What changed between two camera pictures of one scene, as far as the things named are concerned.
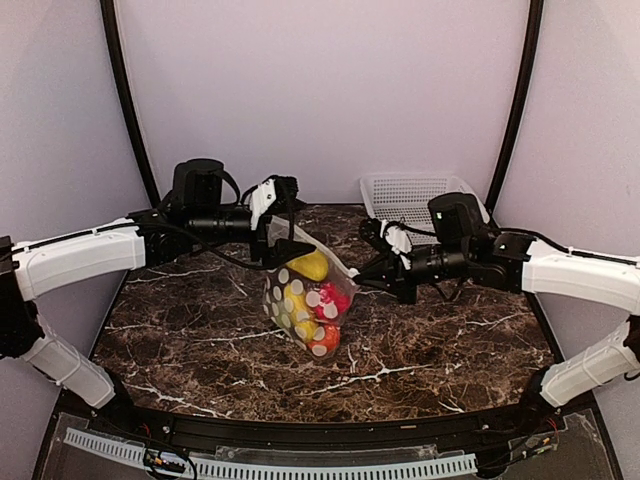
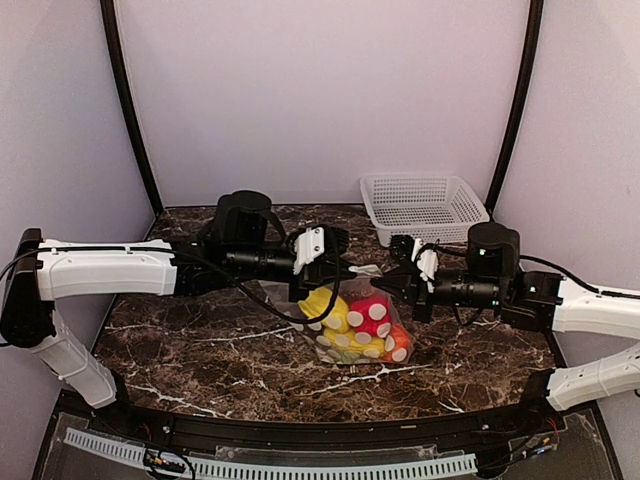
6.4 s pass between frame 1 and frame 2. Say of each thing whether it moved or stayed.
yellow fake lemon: moved
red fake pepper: moved
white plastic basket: stayed
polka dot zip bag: moved
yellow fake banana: moved
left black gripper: moved
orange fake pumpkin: moved
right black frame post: stayed
